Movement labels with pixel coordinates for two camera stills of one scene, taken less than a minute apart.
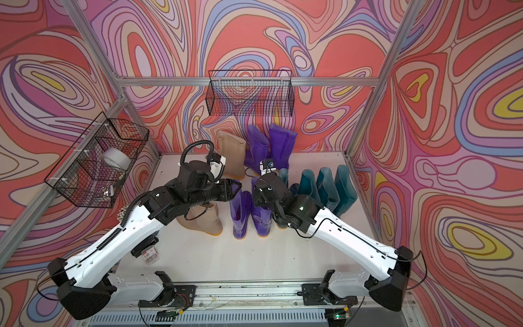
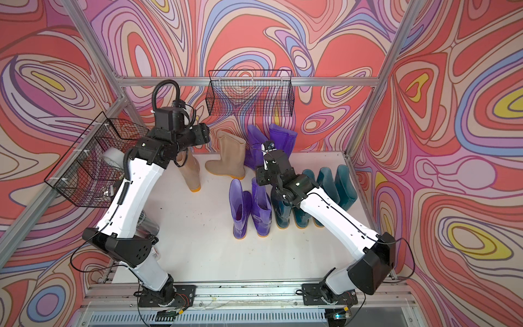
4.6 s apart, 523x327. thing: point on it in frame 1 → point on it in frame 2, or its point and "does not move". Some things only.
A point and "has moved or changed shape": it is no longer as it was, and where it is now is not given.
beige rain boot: x=233 y=148 does not move
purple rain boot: x=240 y=208 does not move
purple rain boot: x=282 y=141 does not move
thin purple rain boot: x=257 y=148 does not move
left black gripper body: x=225 y=193 → x=195 y=135
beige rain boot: x=203 y=219 has moved or changed shape
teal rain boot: x=327 y=189 does not move
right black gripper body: x=260 y=201 → x=265 y=179
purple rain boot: x=261 y=217 does not move
